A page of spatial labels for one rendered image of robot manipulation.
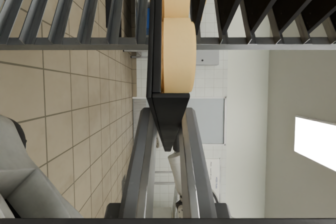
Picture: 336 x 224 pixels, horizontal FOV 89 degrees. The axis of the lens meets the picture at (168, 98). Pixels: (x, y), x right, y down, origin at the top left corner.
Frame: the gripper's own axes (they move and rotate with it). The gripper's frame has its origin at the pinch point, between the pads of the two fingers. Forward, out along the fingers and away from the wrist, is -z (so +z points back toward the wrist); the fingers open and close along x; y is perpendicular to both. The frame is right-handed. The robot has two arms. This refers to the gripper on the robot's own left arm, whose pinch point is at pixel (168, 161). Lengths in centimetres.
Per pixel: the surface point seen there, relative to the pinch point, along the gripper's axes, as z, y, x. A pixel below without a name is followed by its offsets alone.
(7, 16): -58, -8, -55
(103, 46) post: -49, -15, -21
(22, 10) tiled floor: -96, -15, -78
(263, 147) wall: -219, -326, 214
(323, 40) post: -51, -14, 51
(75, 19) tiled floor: -149, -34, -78
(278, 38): -49, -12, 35
